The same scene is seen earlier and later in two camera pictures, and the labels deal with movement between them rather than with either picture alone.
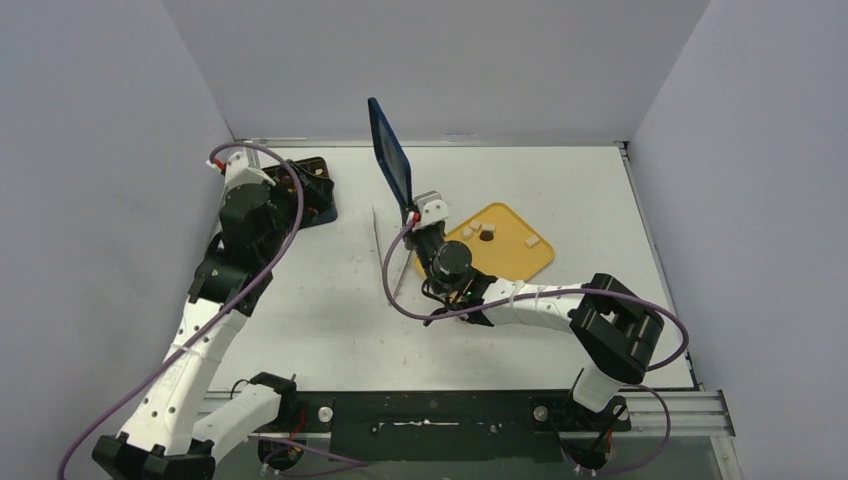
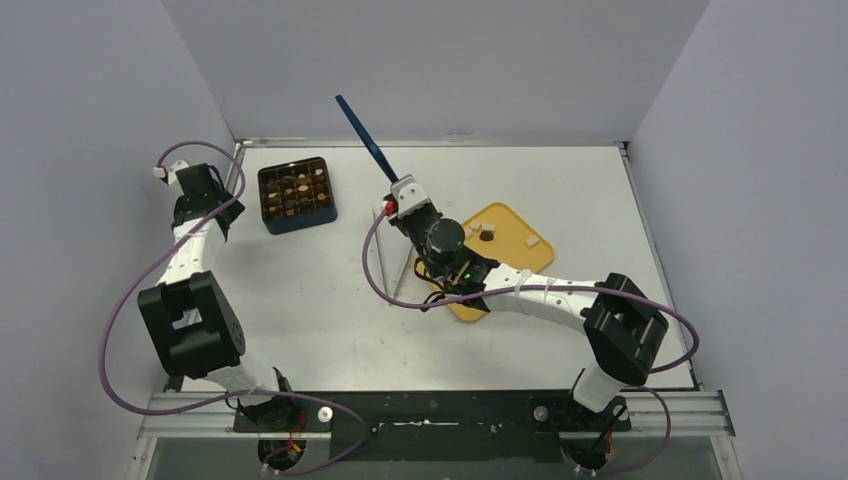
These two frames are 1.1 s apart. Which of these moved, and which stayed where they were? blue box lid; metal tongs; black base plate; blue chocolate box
Moved: blue box lid
Stayed: blue chocolate box; black base plate; metal tongs
